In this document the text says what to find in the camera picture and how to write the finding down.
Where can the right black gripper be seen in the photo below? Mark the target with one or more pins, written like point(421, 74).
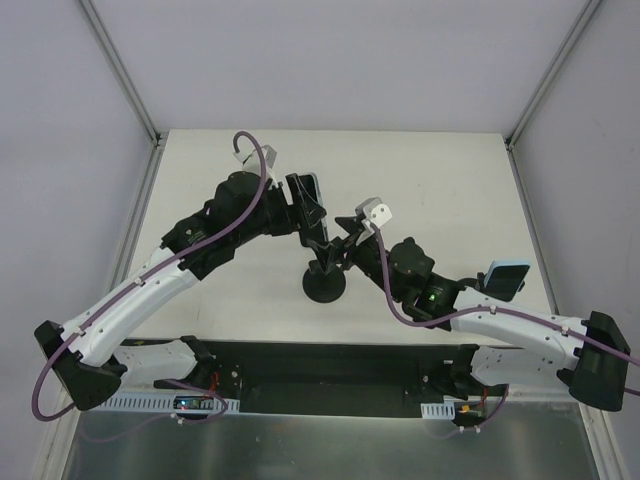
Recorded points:
point(355, 242)

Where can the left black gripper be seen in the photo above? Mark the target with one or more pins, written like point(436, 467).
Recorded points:
point(299, 209)

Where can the black phone stand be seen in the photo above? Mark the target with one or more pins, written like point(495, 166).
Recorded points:
point(324, 287)

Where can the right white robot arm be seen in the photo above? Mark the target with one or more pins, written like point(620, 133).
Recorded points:
point(588, 357)

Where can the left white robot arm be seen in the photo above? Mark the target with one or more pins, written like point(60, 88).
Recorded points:
point(87, 354)

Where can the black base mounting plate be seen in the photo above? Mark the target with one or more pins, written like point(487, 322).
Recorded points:
point(381, 381)

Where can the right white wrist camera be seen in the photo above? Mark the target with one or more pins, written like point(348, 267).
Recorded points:
point(373, 214)

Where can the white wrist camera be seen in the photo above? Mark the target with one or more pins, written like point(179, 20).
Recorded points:
point(373, 214)
point(250, 161)

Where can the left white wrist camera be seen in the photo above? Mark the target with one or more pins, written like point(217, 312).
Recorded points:
point(250, 161)

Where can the left aluminium frame post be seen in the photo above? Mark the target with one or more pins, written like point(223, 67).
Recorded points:
point(119, 70)

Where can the aluminium frame post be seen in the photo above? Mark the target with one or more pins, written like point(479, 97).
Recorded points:
point(119, 70)
point(560, 59)

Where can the right white cable duct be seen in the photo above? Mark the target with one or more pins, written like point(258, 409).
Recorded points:
point(447, 410)

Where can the white cable duct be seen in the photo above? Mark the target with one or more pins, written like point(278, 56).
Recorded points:
point(139, 402)
point(447, 410)

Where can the right aluminium frame post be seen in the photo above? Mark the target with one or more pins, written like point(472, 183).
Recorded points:
point(560, 59)

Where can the left white cable duct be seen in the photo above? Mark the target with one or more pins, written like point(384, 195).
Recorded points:
point(139, 402)

